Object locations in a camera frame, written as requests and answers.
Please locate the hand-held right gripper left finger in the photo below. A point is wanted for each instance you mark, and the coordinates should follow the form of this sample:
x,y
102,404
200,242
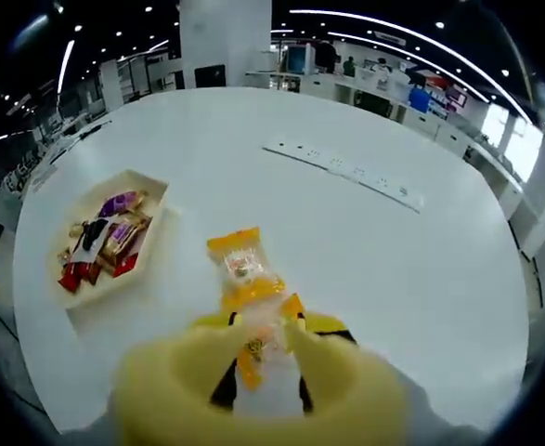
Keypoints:
x,y
221,390

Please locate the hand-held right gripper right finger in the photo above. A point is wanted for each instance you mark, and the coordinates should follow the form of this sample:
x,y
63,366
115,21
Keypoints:
x,y
328,325

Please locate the yellow food tongs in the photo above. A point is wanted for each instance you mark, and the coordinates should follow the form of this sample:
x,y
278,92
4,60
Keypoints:
x,y
160,395

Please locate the long red food bar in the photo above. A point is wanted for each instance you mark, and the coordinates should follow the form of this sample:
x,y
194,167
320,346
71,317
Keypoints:
x,y
72,279

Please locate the beige hexagonal container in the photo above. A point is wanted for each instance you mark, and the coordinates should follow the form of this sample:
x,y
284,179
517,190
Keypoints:
x,y
95,292

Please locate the orange clear food packet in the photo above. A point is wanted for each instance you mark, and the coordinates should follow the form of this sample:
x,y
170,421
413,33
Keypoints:
x,y
239,241

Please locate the small red food packet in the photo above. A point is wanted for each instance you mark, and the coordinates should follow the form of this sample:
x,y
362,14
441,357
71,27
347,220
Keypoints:
x,y
125,266

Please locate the pile of assorted snack packets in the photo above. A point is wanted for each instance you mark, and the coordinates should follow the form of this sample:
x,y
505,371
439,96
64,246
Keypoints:
x,y
119,204

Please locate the table socket strip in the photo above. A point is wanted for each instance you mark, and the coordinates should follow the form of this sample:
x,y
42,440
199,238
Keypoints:
x,y
346,169

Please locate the small black tool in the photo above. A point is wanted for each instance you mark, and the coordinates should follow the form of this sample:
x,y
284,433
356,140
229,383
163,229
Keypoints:
x,y
93,131

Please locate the blue box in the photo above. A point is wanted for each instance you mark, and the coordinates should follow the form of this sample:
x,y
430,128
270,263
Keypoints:
x,y
419,100

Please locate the light blue display panel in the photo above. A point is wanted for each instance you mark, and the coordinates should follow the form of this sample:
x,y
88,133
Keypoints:
x,y
298,59

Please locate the white pillar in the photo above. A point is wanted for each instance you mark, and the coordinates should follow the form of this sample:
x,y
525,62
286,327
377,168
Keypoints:
x,y
225,37

